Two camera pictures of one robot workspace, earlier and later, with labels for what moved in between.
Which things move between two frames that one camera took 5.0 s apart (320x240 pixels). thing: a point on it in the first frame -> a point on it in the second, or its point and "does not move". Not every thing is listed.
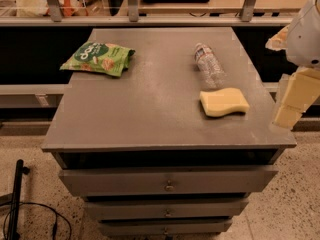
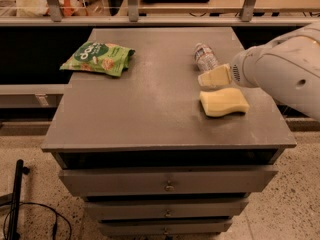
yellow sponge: [222, 102] does not move
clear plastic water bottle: [211, 68] does not move
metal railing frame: [56, 18] does not move
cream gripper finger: [301, 91] -> [214, 78]
